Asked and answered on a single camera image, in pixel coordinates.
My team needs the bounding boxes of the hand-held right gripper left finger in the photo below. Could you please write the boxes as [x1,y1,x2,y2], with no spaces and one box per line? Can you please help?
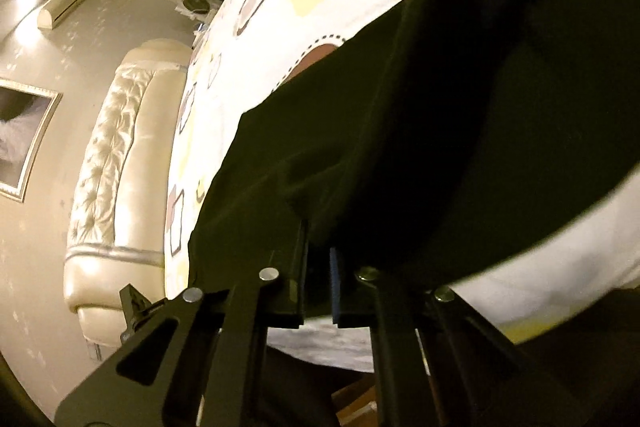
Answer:
[54,219,309,427]

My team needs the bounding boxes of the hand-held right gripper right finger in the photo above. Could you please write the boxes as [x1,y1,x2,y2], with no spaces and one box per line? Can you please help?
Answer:
[329,247,601,427]

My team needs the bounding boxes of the black pants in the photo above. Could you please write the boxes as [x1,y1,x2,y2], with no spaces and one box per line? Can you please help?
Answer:
[187,0,640,323]

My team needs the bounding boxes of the grey patterned cloth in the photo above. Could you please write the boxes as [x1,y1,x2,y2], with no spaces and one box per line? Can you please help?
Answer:
[267,324,376,373]

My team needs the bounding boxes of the cream tufted headboard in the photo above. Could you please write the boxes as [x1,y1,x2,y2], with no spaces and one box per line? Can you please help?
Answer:
[64,38,193,360]

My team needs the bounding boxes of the white air conditioner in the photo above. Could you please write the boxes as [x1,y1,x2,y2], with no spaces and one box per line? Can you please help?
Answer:
[37,0,108,30]

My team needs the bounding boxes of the framed wall picture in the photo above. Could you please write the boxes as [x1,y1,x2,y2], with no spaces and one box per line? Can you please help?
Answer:
[0,77,63,205]

